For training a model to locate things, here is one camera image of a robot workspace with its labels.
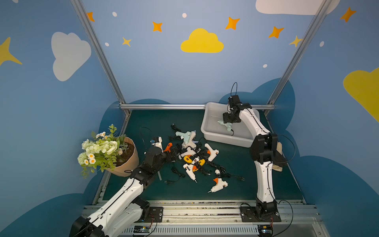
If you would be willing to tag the white orange glue gun centre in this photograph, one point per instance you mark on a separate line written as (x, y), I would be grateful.
(189, 170)

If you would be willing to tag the right aluminium frame post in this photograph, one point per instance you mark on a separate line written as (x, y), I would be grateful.
(301, 49)

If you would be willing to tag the light mint glue gun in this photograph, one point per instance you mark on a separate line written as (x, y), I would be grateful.
(228, 125)

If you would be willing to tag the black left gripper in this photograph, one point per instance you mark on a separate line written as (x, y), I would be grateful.
(165, 152)

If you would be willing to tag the potted artificial flower plant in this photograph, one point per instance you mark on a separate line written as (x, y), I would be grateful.
(108, 151)

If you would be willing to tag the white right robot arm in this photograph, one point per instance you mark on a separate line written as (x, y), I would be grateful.
(262, 151)

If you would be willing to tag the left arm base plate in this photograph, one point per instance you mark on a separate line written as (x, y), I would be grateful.
(150, 213)

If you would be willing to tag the aluminium frame post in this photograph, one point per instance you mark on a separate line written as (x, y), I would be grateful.
(86, 23)
(301, 49)

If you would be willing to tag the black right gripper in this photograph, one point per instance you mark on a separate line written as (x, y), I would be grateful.
(231, 117)

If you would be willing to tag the left aluminium frame post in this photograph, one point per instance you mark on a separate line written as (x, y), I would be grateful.
(86, 23)

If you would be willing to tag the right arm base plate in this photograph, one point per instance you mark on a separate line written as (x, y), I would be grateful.
(252, 214)

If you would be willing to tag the aluminium back frame rail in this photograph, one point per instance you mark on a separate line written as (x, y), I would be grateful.
(163, 106)

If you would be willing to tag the white plastic storage box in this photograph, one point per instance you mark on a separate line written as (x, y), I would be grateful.
(214, 131)

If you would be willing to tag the white glue gun orange trigger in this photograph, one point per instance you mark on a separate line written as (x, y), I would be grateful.
(220, 184)

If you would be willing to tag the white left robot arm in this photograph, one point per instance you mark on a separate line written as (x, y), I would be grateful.
(125, 207)

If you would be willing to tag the yellow glue gun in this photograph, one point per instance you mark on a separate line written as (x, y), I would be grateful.
(194, 161)

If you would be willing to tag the white glue gun under mint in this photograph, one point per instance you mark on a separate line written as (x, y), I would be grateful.
(190, 152)

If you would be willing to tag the white glue gun right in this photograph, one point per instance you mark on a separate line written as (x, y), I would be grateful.
(212, 153)

